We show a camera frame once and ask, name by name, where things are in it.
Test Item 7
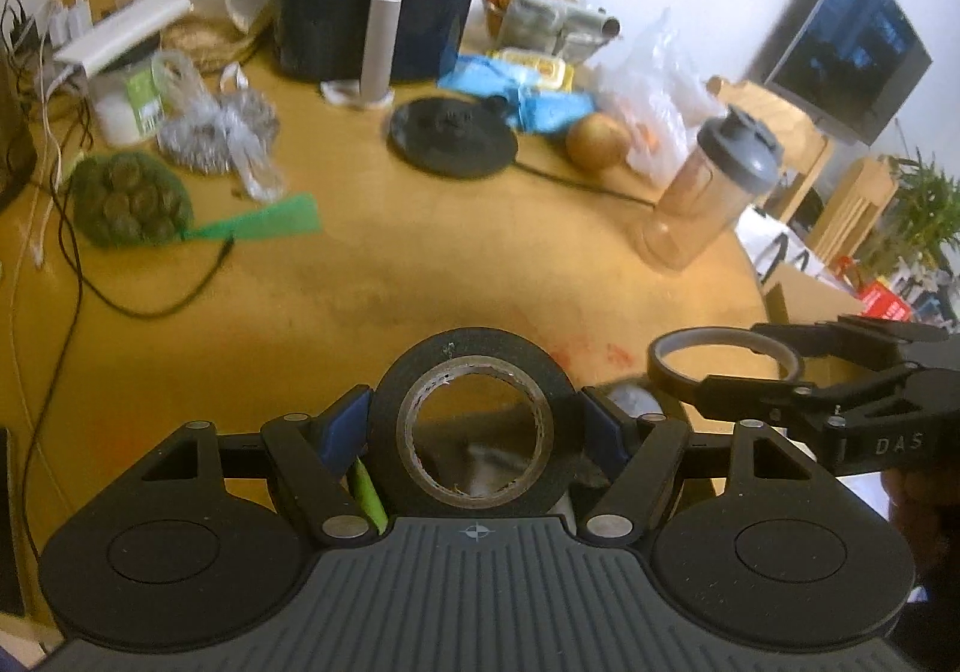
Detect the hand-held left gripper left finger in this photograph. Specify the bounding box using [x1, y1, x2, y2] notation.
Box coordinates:
[135, 384, 380, 545]

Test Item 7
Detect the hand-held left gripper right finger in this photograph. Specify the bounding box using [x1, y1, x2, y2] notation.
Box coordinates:
[579, 385, 822, 544]

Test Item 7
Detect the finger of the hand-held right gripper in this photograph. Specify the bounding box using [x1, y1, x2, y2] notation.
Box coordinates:
[751, 314, 960, 374]
[692, 361, 925, 430]

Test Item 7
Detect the black tape roll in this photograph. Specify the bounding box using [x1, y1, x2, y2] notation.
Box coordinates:
[366, 326, 576, 517]

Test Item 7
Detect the green hand cream tube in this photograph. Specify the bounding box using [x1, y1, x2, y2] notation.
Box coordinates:
[347, 457, 391, 536]

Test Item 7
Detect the thin dark tape ring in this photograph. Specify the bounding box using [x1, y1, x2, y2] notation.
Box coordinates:
[646, 328, 806, 412]

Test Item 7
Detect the person's right hand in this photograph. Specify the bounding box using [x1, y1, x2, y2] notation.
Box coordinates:
[880, 463, 960, 602]

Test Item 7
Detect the brown cardboard box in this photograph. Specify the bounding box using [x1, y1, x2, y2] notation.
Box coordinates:
[760, 262, 865, 326]

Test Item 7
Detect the white paper shopping bag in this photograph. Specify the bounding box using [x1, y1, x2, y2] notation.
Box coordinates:
[733, 205, 815, 284]

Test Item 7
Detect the wooden chair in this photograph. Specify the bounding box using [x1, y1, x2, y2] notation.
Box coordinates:
[703, 74, 835, 224]
[805, 153, 902, 262]

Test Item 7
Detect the green potted plant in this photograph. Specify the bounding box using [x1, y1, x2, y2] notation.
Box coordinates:
[861, 123, 960, 284]

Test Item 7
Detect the shaker bottle with grey lid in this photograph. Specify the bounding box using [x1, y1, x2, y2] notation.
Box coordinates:
[636, 103, 785, 273]

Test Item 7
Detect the yellow onion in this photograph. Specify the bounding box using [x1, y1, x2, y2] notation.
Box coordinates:
[565, 113, 630, 173]

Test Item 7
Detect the dark flat screen monitor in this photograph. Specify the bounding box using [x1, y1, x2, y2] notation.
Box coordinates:
[760, 0, 935, 148]

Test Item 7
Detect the black round kettle base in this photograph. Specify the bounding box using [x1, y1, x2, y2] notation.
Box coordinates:
[388, 95, 521, 180]

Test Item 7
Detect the green net bag of chestnuts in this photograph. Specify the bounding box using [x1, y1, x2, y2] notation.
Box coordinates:
[64, 151, 323, 248]

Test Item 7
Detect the clear crumpled plastic bag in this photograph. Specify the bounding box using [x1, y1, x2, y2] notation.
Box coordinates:
[595, 7, 715, 187]

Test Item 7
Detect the clear bag of dark seeds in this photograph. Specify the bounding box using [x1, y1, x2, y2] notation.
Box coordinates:
[152, 52, 287, 203]

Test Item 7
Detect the yellow wet wipes pack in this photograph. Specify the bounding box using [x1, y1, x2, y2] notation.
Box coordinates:
[486, 46, 576, 93]

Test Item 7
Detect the white lidded plastic jar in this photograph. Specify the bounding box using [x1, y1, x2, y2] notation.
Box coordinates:
[51, 0, 197, 148]

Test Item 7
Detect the silver foil roll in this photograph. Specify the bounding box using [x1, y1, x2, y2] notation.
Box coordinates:
[557, 3, 623, 41]

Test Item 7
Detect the brown paper bag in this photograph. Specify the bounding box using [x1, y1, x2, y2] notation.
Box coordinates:
[160, 18, 261, 74]

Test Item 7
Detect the power strip with plugs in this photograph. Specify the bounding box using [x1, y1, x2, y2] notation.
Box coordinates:
[0, 0, 96, 54]

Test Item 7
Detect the thin black audio cable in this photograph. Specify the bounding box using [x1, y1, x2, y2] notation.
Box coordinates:
[15, 106, 236, 568]

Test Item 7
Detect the black kettle base cable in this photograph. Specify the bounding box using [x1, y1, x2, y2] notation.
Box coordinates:
[512, 160, 662, 208]

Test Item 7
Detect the white strap loop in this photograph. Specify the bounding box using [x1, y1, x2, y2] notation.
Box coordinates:
[319, 78, 396, 112]

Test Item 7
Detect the white charging cable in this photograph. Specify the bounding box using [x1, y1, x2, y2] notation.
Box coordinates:
[27, 59, 66, 266]

